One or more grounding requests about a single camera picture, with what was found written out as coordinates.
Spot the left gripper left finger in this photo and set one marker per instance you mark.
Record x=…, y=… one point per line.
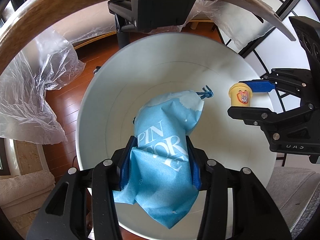
x=63, y=214

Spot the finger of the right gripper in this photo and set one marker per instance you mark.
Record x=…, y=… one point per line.
x=260, y=86
x=254, y=116

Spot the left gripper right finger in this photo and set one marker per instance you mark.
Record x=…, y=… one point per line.
x=255, y=214

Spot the small yellow cup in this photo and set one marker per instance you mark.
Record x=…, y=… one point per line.
x=240, y=95

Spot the blue paper bag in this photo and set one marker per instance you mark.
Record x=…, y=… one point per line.
x=162, y=179

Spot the white trash bin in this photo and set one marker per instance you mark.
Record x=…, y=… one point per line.
x=230, y=142

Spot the black table leg base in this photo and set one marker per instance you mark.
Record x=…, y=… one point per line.
x=144, y=16

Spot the clear plastic table cover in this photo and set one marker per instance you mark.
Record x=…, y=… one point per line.
x=32, y=92

